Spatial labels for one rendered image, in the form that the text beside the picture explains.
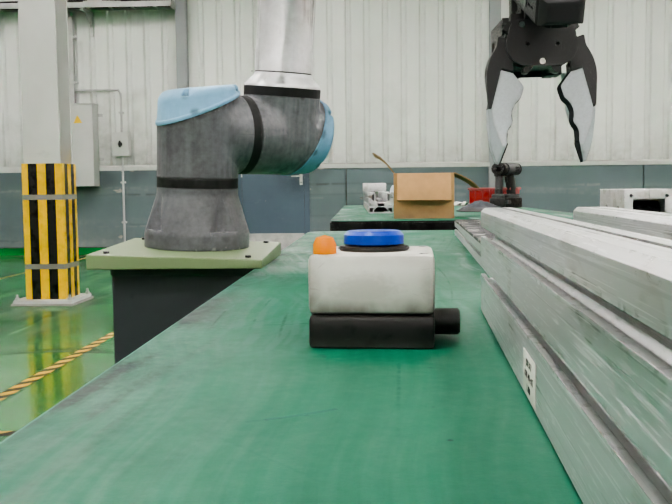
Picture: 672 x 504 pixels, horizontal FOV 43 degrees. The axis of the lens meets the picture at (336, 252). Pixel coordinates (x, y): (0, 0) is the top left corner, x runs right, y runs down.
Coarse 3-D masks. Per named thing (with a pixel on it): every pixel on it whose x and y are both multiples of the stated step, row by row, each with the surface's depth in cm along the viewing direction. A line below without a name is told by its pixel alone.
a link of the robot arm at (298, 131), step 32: (288, 0) 122; (288, 32) 123; (256, 64) 126; (288, 64) 124; (256, 96) 124; (288, 96) 123; (288, 128) 124; (320, 128) 127; (288, 160) 126; (320, 160) 129
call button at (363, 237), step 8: (352, 232) 56; (360, 232) 55; (368, 232) 55; (376, 232) 55; (384, 232) 55; (392, 232) 56; (400, 232) 56; (344, 240) 57; (352, 240) 56; (360, 240) 55; (368, 240) 55; (376, 240) 55; (384, 240) 55; (392, 240) 55; (400, 240) 56
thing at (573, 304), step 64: (512, 256) 48; (576, 256) 27; (640, 256) 20; (512, 320) 46; (576, 320) 27; (640, 320) 20; (576, 384) 31; (640, 384) 20; (576, 448) 27; (640, 448) 20
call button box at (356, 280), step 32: (320, 256) 54; (352, 256) 53; (384, 256) 53; (416, 256) 53; (320, 288) 54; (352, 288) 53; (384, 288) 53; (416, 288) 53; (320, 320) 54; (352, 320) 54; (384, 320) 53; (416, 320) 53; (448, 320) 56
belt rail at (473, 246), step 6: (462, 228) 152; (456, 234) 175; (462, 234) 164; (468, 234) 134; (462, 240) 152; (468, 240) 145; (474, 240) 120; (468, 246) 135; (474, 246) 130; (480, 246) 109; (474, 252) 120; (480, 252) 118; (480, 258) 109; (480, 264) 109; (486, 270) 100
